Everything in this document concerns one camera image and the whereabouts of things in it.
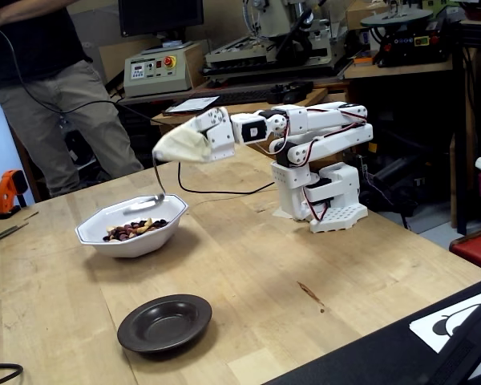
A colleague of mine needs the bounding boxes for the orange trigger clamp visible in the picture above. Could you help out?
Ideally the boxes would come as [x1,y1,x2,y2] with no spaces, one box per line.
[0,169,30,221]

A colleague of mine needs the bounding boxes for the black strap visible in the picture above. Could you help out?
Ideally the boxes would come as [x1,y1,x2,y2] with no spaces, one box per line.
[424,296,481,385]

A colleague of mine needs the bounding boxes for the brown cardboard box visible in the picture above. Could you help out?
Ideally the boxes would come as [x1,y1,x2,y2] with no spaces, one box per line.
[344,0,390,31]

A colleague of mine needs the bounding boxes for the red cushioned wooden chair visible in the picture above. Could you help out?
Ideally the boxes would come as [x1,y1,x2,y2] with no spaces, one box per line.
[448,226,481,275]

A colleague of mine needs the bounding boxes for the black keyboard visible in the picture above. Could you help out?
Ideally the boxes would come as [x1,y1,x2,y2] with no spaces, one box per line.
[206,90,273,108]

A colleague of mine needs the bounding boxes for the black bar clamp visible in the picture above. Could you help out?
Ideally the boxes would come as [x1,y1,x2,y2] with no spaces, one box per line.
[370,158,424,205]

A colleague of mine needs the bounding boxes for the beige milling machine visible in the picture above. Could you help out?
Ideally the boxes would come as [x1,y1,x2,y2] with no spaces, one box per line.
[202,0,354,83]

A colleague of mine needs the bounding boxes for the dark brown plate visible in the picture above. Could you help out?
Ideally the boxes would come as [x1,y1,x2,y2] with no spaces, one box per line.
[116,294,213,355]

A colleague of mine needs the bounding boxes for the wooden workbench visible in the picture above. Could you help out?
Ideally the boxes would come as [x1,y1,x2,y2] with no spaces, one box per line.
[150,82,352,164]

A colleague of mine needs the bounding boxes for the trail mix pile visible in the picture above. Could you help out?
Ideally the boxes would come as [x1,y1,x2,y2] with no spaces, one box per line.
[102,217,169,243]

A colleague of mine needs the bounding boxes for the white paper panda print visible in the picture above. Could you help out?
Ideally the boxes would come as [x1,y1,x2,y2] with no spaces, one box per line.
[408,287,481,380]

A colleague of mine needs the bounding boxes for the beige control box red button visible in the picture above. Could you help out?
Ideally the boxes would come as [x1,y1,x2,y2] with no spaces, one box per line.
[123,39,209,99]

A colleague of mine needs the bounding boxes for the beige masking tape wrap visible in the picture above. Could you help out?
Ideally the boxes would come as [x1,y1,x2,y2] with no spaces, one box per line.
[152,120,212,164]

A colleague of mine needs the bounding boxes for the black cable loop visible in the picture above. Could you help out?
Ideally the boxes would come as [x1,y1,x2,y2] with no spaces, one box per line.
[0,363,25,385]

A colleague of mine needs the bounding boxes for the wooden side table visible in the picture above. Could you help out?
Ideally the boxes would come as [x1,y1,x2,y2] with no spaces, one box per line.
[342,59,454,80]

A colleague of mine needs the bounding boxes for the white octagonal bowl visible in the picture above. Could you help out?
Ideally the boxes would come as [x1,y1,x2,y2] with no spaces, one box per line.
[75,193,190,259]

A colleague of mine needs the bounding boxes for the white sheet black frame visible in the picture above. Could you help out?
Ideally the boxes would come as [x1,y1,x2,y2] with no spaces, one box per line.
[162,95,221,118]

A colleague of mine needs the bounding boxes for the long black cable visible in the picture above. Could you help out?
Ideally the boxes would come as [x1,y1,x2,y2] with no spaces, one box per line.
[0,19,277,196]

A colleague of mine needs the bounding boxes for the bare standing person forearm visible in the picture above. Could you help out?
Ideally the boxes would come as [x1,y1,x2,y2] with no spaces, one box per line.
[0,0,79,29]

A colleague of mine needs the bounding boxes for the black scroll saw machine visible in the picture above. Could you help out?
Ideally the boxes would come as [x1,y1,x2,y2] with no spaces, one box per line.
[360,7,454,68]

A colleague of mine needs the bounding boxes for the bent metal spoon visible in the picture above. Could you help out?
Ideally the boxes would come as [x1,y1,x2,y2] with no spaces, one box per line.
[122,158,168,214]

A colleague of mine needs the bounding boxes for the black computer monitor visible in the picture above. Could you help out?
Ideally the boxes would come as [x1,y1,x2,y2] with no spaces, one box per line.
[118,0,205,39]

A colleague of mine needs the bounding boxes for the black flat surface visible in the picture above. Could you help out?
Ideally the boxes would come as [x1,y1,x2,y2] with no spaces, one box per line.
[264,274,481,385]

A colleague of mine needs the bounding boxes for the black desktop tool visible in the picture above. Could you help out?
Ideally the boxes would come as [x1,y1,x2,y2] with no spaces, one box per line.
[267,81,315,105]

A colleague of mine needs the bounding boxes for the flat grey metal strip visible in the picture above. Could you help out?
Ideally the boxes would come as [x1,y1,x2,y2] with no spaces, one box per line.
[0,222,30,249]

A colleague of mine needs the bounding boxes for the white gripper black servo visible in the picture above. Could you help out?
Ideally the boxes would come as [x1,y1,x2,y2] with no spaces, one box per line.
[153,107,237,163]

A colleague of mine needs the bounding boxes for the person black shirt khaki pants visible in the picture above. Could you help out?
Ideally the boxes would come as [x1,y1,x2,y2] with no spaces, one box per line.
[0,0,145,198]

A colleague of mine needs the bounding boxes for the robot controller circuit board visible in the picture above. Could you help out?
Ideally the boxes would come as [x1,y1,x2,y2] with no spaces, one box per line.
[343,148,370,177]

